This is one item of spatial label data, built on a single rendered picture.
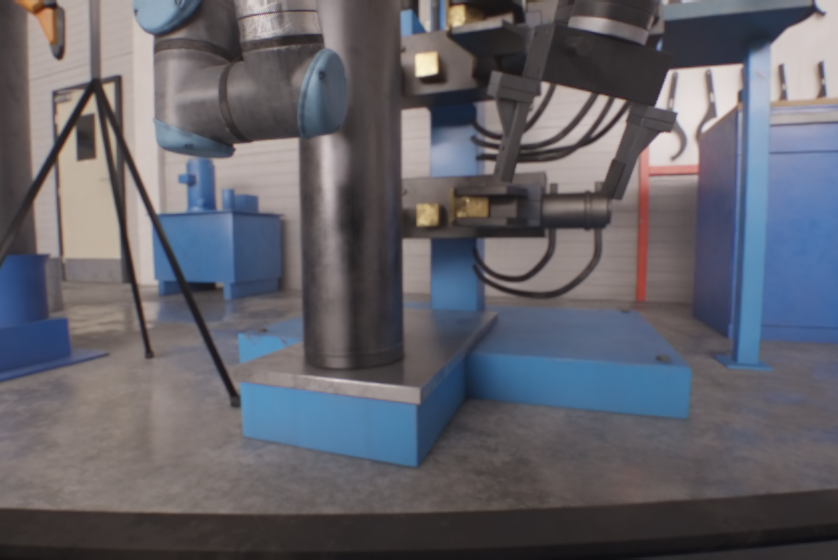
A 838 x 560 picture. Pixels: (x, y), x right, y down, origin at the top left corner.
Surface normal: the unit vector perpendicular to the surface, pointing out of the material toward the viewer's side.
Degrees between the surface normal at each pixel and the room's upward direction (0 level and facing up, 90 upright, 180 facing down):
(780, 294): 90
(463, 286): 90
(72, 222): 90
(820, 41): 90
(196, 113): 114
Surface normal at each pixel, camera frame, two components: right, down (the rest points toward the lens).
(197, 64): 0.56, 0.06
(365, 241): 0.35, 0.07
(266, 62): -0.24, 0.47
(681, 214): -0.32, 0.08
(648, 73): 0.13, 0.48
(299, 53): 0.59, 0.34
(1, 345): 0.95, 0.02
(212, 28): 0.83, 0.04
